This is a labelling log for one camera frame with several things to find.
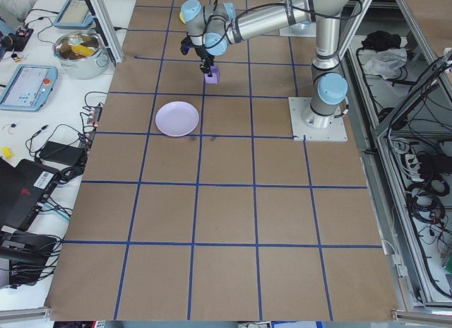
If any white power strip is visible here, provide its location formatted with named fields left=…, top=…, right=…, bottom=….
left=402, top=151, right=422, bottom=182

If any black power adapter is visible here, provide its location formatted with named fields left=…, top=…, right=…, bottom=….
left=38, top=140, right=85, bottom=166

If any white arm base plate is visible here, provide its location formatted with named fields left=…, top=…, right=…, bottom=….
left=288, top=96, right=349, bottom=143
left=278, top=23, right=318, bottom=38

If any steel pot with glass lid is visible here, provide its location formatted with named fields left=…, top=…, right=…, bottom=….
left=53, top=30, right=109, bottom=81

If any V-shaped metal bar frame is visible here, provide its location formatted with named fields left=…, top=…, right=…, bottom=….
left=344, top=0, right=452, bottom=313

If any black cable bundle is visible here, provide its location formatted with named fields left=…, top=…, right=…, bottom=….
left=405, top=189, right=448, bottom=223

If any black electronic device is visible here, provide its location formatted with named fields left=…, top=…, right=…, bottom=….
left=0, top=232, right=63, bottom=290

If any purple foam block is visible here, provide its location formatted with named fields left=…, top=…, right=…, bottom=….
left=204, top=66, right=222, bottom=86

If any blue teach pendant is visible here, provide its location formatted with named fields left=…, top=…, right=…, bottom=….
left=0, top=64, right=59, bottom=112
left=54, top=0, right=96, bottom=28

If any red black circuit board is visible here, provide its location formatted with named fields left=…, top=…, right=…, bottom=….
left=13, top=26, right=35, bottom=49

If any purple plate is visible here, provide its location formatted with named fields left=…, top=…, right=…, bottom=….
left=155, top=100, right=200, bottom=137

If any aluminium profile post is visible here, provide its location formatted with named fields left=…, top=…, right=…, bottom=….
left=79, top=0, right=124, bottom=64

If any red white connector strip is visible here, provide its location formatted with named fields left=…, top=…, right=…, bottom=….
left=80, top=103, right=103, bottom=145

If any black cloth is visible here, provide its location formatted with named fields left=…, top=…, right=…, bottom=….
left=360, top=30, right=403, bottom=50

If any black laptop with red logo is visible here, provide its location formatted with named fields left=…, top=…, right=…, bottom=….
left=0, top=158, right=61, bottom=232

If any white cloth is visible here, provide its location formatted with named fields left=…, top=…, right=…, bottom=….
left=365, top=47, right=410, bottom=80

